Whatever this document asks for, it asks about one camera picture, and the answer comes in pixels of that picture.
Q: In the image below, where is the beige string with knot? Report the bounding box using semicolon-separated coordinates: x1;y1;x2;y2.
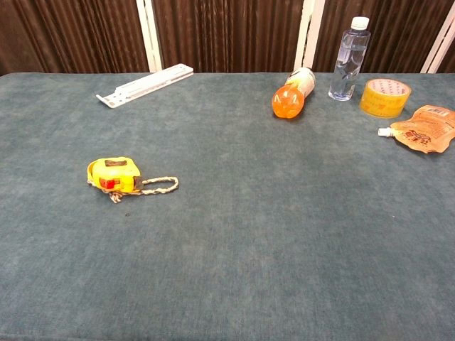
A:
87;176;180;204

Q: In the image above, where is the brown pleated partition panel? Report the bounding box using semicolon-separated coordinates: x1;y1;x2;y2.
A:
0;0;149;76
312;0;455;74
439;45;455;74
152;0;306;74

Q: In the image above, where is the yellow packing tape roll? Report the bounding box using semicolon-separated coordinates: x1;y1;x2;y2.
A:
359;78;412;119

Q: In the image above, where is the white plastic slotted bracket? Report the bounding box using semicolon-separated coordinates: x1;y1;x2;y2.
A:
95;63;195;109

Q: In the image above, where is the orange drink bottle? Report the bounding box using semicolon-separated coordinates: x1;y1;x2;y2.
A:
271;67;317;119

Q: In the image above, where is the blue felt table cover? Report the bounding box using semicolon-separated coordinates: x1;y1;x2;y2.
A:
0;72;455;341

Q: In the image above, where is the clear water bottle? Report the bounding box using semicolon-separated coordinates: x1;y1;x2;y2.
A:
328;16;372;102

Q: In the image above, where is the orange spouted drink pouch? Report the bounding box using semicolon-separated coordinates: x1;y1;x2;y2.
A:
377;104;455;154

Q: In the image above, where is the yellow tape measure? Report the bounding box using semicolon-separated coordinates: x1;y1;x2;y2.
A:
87;156;144;195

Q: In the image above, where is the white partition post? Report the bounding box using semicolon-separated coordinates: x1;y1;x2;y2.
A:
420;6;455;74
136;0;164;74
293;0;326;72

